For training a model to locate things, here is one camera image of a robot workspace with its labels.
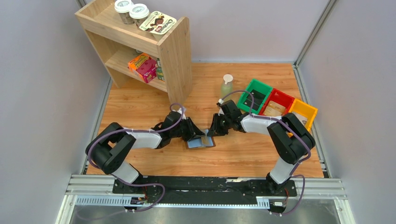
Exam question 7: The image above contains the brown leather card holder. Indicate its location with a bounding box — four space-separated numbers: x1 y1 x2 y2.
186 129 215 149

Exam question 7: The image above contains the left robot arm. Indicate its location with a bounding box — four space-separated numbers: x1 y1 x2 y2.
85 111 205 183

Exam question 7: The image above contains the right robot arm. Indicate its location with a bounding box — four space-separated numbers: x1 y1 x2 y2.
207 99 316 185

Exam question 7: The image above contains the black card in green bin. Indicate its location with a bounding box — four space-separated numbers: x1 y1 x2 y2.
243 90 266 111

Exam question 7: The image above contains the silver card in yellow bin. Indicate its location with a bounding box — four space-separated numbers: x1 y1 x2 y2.
293 112 308 126

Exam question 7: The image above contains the green soap bottle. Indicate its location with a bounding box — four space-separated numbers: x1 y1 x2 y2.
220 74 233 100

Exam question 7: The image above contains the green plastic bin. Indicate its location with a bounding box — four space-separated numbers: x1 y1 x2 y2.
237 79 273 114

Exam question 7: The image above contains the red plastic bin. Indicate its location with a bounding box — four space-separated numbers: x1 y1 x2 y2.
259 88 295 117

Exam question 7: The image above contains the green box on shelf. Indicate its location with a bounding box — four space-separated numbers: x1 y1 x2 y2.
156 58 165 82

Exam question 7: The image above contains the yellow plastic bin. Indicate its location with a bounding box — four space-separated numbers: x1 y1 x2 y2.
288 99 318 132

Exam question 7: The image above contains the pink snack box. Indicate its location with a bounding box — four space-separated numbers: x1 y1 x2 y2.
135 59 156 83

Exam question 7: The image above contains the orange snack box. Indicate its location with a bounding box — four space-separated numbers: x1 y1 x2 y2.
127 53 152 75

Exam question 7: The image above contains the Chobani yogurt package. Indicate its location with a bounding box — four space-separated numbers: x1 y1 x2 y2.
139 11 177 35

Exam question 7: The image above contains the wooden shelf unit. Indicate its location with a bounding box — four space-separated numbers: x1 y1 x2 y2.
75 0 192 104

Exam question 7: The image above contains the white lidded cup right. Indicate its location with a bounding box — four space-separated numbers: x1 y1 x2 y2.
129 3 150 28

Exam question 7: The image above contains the white lidded cup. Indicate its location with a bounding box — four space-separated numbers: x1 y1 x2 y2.
114 0 134 25
129 3 150 28

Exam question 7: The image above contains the white lidded cup left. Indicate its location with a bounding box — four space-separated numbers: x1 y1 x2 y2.
114 0 134 25

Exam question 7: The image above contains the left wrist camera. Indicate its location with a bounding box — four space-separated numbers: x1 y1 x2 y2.
177 106 187 120

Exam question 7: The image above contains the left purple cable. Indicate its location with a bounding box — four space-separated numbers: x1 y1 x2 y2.
87 103 185 214

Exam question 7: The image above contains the purple cable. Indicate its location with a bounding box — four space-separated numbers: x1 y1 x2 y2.
221 90 311 216
87 103 185 214

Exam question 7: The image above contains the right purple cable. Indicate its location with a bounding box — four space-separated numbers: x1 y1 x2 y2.
221 90 311 216

